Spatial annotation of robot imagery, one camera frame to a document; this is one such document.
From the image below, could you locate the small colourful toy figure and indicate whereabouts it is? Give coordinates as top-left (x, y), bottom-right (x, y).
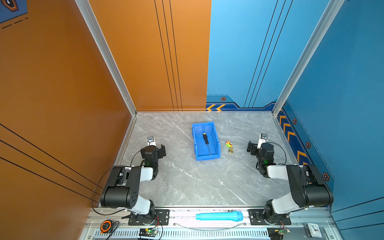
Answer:
top-left (226, 140), bottom-right (234, 154)

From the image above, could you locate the right circuit board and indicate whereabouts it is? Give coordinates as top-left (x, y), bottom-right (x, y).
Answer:
top-left (267, 228), bottom-right (291, 240)

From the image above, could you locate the aluminium corner post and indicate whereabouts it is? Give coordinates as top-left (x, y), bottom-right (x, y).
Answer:
top-left (272, 0), bottom-right (345, 117)
top-left (75, 0), bottom-right (137, 117)

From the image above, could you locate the black handled screwdriver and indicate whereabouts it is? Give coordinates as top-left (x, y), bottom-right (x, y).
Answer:
top-left (203, 133), bottom-right (212, 155)

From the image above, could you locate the orange black tape measure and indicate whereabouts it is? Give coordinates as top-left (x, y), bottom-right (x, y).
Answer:
top-left (100, 220), bottom-right (114, 234)

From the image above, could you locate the right aluminium corner post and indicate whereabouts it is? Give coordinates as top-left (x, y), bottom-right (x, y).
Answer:
top-left (272, 0), bottom-right (345, 117)

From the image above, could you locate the cyan plastic cylinder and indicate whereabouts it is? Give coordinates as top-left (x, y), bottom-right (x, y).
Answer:
top-left (196, 211), bottom-right (244, 222)

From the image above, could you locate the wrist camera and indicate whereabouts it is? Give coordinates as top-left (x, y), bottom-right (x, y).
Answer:
top-left (147, 136), bottom-right (156, 147)
top-left (257, 134), bottom-right (268, 149)

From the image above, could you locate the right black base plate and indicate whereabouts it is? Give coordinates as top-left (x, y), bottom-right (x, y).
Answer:
top-left (248, 209), bottom-right (292, 226)

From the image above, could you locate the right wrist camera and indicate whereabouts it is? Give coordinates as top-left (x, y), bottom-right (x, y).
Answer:
top-left (257, 134), bottom-right (268, 149)

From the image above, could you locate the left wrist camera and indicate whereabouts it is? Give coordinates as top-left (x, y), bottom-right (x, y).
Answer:
top-left (147, 136), bottom-right (156, 147)

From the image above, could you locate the left aluminium corner post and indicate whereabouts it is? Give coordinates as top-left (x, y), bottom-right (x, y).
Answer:
top-left (75, 0), bottom-right (137, 117)

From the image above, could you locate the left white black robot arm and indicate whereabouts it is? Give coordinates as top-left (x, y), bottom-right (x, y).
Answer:
top-left (100, 145), bottom-right (166, 225)

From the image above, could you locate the left green circuit board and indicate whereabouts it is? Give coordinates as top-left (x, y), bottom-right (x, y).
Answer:
top-left (139, 229), bottom-right (159, 239)

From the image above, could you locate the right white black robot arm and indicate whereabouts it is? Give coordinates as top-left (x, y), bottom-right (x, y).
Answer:
top-left (247, 142), bottom-right (334, 225)

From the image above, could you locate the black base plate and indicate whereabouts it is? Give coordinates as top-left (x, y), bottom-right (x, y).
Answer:
top-left (248, 209), bottom-right (292, 226)
top-left (128, 209), bottom-right (170, 226)

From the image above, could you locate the white desk clock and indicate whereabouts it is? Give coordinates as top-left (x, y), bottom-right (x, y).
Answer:
top-left (305, 223), bottom-right (323, 239)

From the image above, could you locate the blue plastic bin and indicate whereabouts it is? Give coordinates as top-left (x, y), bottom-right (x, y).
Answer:
top-left (192, 122), bottom-right (221, 162)

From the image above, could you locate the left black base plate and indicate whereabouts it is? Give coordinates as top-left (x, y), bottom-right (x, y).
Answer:
top-left (128, 209), bottom-right (170, 226)

